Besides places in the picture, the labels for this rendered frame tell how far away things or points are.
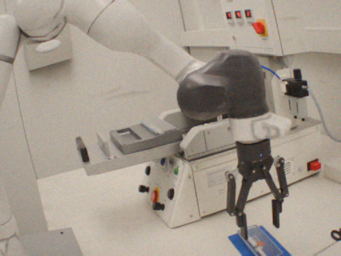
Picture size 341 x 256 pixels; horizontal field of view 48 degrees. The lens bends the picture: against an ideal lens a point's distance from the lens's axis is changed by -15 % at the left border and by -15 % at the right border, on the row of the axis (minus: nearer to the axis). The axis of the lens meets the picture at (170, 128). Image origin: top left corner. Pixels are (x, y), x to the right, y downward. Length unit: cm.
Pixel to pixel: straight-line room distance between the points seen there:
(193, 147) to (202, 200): 15
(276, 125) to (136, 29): 33
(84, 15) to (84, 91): 188
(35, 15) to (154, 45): 29
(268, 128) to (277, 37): 44
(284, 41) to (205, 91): 48
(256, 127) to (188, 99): 14
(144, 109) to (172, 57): 189
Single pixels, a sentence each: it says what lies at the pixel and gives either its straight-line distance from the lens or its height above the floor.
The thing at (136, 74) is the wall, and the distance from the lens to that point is 277.
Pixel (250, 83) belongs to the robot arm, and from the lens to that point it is 82.
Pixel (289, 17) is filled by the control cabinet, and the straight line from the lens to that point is 125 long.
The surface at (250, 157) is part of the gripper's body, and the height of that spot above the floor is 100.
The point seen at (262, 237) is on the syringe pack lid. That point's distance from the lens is 101.
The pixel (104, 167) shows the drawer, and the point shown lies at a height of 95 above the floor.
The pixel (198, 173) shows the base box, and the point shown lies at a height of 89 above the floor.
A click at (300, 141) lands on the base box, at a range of 129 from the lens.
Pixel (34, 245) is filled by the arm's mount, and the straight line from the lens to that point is 114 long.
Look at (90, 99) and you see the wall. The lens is 271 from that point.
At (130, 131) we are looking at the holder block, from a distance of 132.
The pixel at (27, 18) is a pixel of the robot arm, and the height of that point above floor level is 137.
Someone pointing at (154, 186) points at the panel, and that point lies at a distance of 134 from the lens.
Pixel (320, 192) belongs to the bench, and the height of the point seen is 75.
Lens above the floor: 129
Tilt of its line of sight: 14 degrees down
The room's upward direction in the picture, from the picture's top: 10 degrees counter-clockwise
